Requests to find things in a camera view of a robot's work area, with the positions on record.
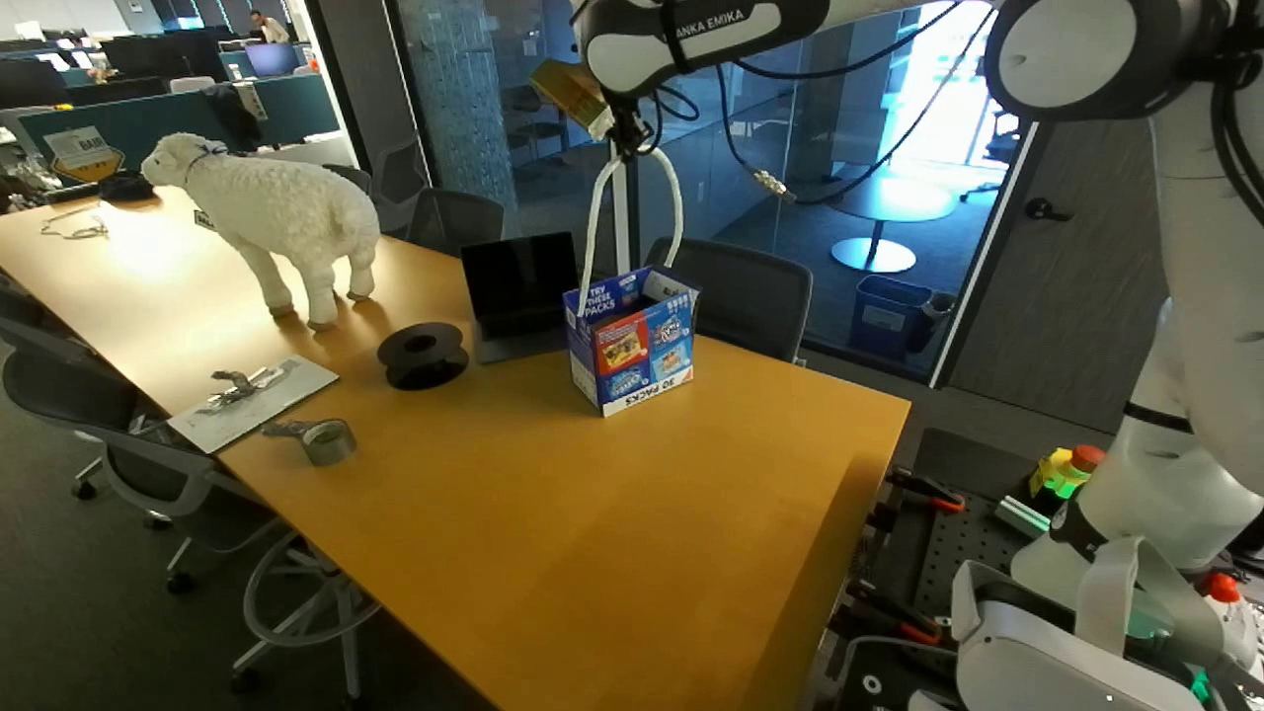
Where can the blue cardboard snack box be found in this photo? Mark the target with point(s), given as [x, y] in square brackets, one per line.
[628, 337]

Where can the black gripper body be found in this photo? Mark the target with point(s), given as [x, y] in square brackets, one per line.
[628, 132]

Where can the black tape spool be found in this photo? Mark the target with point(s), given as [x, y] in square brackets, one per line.
[424, 356]

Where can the black object table end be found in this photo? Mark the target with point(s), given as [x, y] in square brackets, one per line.
[124, 187]

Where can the dark grey office chair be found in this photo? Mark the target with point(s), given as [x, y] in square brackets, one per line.
[746, 299]

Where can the white sheep figurine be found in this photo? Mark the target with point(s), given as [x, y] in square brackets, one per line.
[273, 211]

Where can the emergency stop button box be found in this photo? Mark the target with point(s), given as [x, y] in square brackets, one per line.
[1048, 487]

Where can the black laptop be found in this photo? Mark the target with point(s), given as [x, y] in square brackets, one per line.
[519, 295]

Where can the small metal measuring cup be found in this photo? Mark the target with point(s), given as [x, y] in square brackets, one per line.
[320, 440]

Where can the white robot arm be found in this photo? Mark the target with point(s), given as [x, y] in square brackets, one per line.
[1187, 464]

